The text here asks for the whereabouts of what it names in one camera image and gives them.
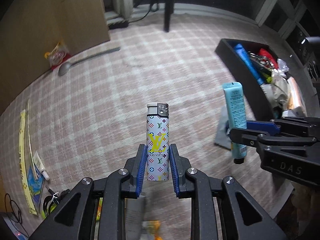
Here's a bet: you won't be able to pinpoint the light blue tube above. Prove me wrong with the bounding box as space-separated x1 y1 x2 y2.
222 82 247 164

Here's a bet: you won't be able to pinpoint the patterned white lighter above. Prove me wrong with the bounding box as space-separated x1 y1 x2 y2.
146 102 170 181

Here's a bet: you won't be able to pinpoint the lime green bottle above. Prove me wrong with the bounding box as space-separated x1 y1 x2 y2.
41 202 56 219

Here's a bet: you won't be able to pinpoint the crumpled white orange wrapper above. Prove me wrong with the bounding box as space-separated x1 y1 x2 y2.
140 220 163 240

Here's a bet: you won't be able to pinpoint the blue tube in bin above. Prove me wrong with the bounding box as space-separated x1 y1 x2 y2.
233 43 264 85

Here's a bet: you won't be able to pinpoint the yellow chopstick wrapper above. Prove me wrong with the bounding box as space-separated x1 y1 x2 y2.
18 109 37 215

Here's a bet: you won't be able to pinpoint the blue green sachet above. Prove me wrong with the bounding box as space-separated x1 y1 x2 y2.
27 167 44 209

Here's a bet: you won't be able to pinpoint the clear wrapped chopsticks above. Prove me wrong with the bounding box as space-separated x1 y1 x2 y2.
26 99 38 180

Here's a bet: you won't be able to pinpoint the small white cream tube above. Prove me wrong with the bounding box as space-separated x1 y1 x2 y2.
33 152 50 181

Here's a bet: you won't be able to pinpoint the black storage bin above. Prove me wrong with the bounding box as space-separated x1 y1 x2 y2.
215 38 276 121

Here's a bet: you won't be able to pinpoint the plaid tablecloth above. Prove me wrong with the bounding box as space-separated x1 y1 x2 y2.
1 14 292 234

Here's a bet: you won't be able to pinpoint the grey metal spoon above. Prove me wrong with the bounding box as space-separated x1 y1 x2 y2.
58 47 121 76

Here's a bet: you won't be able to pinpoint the red yellow creamer sachet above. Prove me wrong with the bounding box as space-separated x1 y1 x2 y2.
44 42 71 70

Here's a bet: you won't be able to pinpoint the black table leg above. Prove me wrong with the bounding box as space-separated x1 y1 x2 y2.
164 0 174 33

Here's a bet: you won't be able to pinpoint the brown cardboard box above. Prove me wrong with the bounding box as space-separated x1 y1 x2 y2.
1 0 110 112

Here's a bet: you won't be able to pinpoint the black coiled cable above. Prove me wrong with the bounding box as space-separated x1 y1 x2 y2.
42 187 71 217

